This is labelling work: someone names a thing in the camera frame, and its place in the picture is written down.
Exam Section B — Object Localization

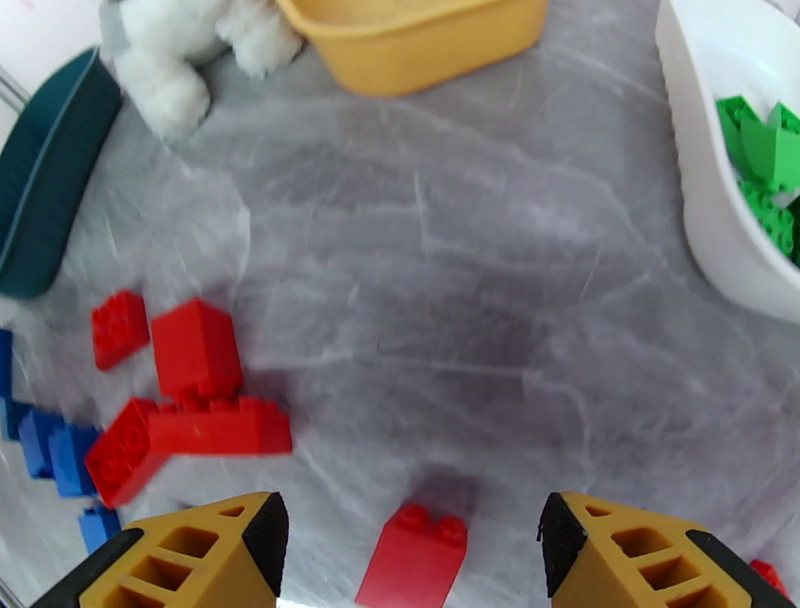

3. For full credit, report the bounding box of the grey white husky plush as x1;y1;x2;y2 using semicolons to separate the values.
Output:
99;0;306;142

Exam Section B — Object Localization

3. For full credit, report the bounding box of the teal plastic bin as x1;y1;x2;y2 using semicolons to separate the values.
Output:
0;46;124;300

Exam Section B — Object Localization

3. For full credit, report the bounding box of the yellow plastic bin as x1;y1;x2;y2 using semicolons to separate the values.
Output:
274;0;551;98

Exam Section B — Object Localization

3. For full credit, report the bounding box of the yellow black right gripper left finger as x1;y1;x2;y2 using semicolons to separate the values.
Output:
27;491;290;608

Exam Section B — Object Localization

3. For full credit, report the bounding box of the long red lego brick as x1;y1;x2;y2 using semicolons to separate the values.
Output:
146;396;294;456

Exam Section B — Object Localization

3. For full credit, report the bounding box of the blue lego brick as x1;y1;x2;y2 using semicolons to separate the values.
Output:
0;396;33;442
77;506;123;556
17;409;67;481
48;423;104;499

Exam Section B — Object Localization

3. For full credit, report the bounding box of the white plastic bin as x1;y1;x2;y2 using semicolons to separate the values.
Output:
654;0;800;325

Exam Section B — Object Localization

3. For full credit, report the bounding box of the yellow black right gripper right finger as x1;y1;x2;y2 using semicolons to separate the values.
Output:
536;491;795;608

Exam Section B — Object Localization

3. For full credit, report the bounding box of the red sloped lego brick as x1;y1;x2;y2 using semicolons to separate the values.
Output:
354;502;469;608

